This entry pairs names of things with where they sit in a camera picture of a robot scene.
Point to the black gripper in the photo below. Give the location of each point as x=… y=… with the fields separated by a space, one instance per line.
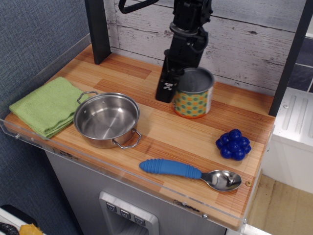
x=187 y=46

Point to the patterned can with grey lid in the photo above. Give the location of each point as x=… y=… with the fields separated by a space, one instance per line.
x=194 y=94

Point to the stainless steel pot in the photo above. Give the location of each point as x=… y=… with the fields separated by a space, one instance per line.
x=107 y=120

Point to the blue toy berry cluster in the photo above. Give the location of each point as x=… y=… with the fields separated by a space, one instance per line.
x=233 y=145

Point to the green folded cloth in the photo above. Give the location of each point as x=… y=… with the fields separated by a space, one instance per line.
x=50 y=108

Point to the grey cabinet with dispenser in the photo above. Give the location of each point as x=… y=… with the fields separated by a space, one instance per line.
x=105 y=205

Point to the white toy sink unit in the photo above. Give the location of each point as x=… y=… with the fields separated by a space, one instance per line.
x=289 y=154

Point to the yellow object bottom left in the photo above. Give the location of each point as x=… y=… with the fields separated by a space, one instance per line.
x=30 y=229

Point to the left black post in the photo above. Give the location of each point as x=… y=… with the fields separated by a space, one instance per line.
x=98 y=30

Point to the black post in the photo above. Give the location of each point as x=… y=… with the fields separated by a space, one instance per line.
x=292 y=57
x=98 y=30

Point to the blue handled metal spoon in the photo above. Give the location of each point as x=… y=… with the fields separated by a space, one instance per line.
x=220 y=180

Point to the right black post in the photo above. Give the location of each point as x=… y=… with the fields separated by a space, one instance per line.
x=292 y=57

